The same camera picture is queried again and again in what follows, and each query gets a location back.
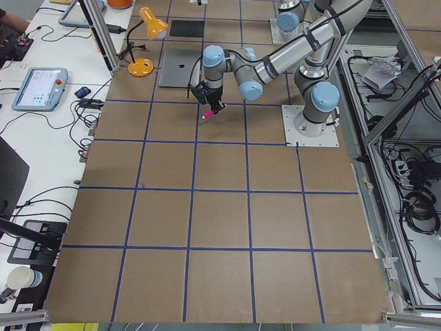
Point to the white paper cup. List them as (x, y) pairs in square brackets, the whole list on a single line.
[(23, 277)]

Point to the orange cylindrical container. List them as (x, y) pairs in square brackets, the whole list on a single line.
[(120, 4)]

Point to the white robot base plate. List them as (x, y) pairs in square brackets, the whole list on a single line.
[(301, 133)]

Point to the aluminium frame post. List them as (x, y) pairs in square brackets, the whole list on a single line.
[(101, 34)]

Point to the black laptop on desk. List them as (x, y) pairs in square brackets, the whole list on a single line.
[(14, 174)]

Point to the pink pen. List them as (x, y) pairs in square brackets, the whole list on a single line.
[(208, 114)]

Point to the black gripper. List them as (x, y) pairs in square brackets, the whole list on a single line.
[(214, 98)]

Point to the silver apple laptop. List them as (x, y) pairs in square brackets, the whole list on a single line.
[(179, 67)]

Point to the blue teach pendant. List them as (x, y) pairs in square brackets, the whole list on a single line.
[(41, 90), (81, 14)]

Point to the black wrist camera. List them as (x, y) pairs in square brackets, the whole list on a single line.
[(200, 92)]

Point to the black mousepad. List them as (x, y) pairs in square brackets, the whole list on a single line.
[(183, 28)]

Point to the black power adapter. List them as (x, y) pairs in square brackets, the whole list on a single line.
[(114, 29)]

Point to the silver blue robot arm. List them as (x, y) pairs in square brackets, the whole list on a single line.
[(310, 49), (242, 63)]

